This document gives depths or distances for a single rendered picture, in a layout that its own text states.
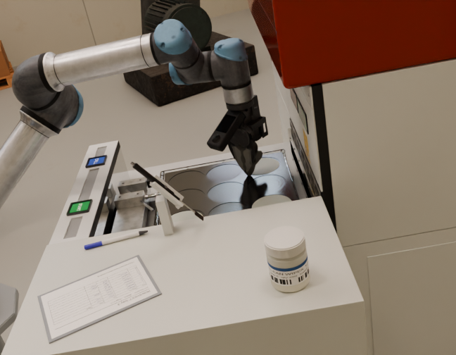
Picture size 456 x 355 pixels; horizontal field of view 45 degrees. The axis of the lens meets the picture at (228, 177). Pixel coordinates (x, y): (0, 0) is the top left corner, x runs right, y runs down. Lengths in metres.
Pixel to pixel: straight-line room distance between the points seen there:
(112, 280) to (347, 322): 0.45
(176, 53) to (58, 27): 6.48
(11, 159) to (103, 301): 0.58
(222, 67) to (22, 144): 0.55
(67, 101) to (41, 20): 6.22
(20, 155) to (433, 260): 1.06
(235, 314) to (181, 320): 0.09
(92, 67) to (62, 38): 6.40
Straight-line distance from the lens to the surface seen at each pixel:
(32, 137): 1.51
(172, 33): 1.25
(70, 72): 1.35
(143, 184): 1.57
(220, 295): 1.00
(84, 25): 7.71
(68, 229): 1.35
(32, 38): 7.73
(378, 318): 1.47
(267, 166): 1.52
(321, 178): 1.20
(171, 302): 1.01
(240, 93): 1.36
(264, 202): 1.36
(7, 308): 1.43
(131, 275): 1.10
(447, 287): 1.47
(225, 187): 1.46
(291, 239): 0.94
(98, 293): 1.09
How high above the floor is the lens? 1.60
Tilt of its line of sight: 28 degrees down
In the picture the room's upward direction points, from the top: 11 degrees counter-clockwise
